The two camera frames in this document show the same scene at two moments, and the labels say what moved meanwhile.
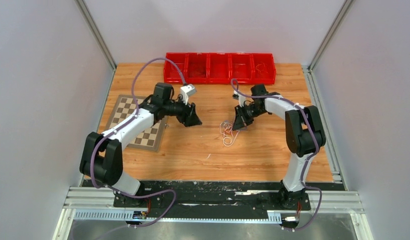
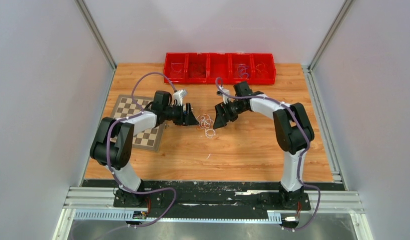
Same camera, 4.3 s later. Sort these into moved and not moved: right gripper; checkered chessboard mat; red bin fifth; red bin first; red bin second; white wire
Moved: right gripper; white wire
Not moved: red bin fifth; red bin first; red bin second; checkered chessboard mat
